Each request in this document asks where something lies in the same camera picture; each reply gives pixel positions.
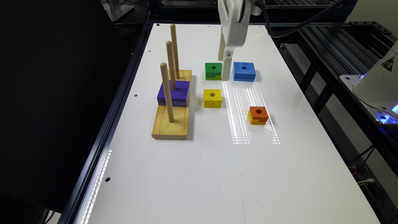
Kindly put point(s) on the middle wooden peg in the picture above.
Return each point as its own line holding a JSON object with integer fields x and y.
{"x": 170, "y": 58}

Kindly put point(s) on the white stand in background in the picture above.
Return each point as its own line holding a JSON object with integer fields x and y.
{"x": 115, "y": 9}

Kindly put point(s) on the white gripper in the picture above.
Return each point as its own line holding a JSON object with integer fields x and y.
{"x": 234, "y": 17}

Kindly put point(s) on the rear wooden peg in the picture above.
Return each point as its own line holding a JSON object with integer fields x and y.
{"x": 175, "y": 50}

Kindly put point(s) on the wooden peg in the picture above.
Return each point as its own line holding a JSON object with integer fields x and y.
{"x": 167, "y": 93}
{"x": 175, "y": 50}
{"x": 170, "y": 58}

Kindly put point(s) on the green and yellow block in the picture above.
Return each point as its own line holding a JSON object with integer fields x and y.
{"x": 213, "y": 71}

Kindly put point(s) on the blue block with hole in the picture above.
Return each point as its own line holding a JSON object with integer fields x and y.
{"x": 244, "y": 71}

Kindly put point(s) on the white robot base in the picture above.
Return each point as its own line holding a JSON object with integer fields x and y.
{"x": 376, "y": 90}

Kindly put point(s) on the yellow block with hole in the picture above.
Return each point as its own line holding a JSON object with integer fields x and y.
{"x": 212, "y": 98}

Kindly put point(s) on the purple block on peg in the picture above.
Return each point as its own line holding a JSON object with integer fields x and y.
{"x": 179, "y": 96}

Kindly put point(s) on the orange and yellow block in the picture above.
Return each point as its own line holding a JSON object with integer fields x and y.
{"x": 258, "y": 115}

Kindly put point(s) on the front wooden peg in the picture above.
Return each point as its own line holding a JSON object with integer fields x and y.
{"x": 167, "y": 93}

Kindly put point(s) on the black aluminium table frame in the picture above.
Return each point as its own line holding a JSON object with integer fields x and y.
{"x": 226, "y": 170}

